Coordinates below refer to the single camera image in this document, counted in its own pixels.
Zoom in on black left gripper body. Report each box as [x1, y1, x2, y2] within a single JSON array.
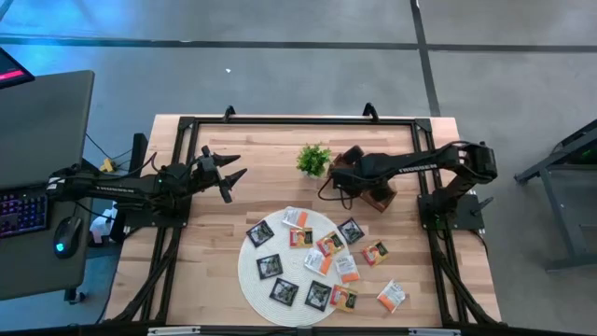
[[186, 145, 233, 205]]

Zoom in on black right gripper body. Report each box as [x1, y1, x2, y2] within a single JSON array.
[[331, 145, 374, 189]]

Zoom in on dark blackcurrant tea packet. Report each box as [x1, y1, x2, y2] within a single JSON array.
[[336, 217, 367, 245]]

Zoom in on black tea packet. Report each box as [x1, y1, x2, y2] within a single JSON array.
[[269, 277, 300, 308], [304, 279, 333, 313], [256, 253, 285, 281], [245, 219, 276, 248]]

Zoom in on white and orange tea packet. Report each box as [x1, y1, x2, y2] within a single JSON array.
[[376, 279, 408, 314], [334, 254, 362, 285], [281, 206, 310, 230], [303, 247, 334, 277]]

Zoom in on orange mango tea packet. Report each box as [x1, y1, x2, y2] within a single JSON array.
[[315, 231, 347, 259], [328, 284, 359, 314], [288, 227, 314, 249], [361, 239, 391, 268]]

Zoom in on round white woven placemat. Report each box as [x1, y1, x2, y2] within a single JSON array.
[[237, 207, 352, 328]]

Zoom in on brown wooden tea box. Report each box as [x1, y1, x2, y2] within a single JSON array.
[[327, 151, 398, 214]]

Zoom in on green plant in white pot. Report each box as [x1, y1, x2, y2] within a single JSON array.
[[296, 142, 333, 179]]

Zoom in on black computer mouse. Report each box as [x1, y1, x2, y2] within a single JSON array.
[[53, 216, 84, 260]]

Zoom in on black backlit keyboard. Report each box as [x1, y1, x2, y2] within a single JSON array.
[[0, 186, 50, 240]]

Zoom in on grey desk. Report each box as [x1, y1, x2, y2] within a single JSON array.
[[0, 179, 94, 302]]

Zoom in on grey metal table stand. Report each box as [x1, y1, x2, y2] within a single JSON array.
[[514, 119, 597, 273]]

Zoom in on dark screen with pink bar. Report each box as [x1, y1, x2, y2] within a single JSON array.
[[0, 46, 36, 90]]

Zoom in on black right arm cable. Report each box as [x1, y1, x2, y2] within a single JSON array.
[[317, 173, 356, 210]]

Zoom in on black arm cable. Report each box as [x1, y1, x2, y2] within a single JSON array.
[[317, 173, 356, 210], [132, 151, 160, 178]]

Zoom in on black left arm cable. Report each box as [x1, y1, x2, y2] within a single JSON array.
[[132, 151, 160, 178]]

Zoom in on black upright post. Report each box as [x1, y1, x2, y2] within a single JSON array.
[[132, 133, 149, 174]]

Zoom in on black aluminium table frame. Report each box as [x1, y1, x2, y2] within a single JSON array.
[[104, 114, 503, 330]]

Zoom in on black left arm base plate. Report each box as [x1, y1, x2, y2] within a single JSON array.
[[123, 190, 192, 230]]

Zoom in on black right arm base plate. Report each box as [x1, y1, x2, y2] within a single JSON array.
[[418, 193, 486, 231]]

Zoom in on silver frame end bracket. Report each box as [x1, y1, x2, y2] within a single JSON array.
[[147, 326, 201, 336], [409, 328, 462, 336]]

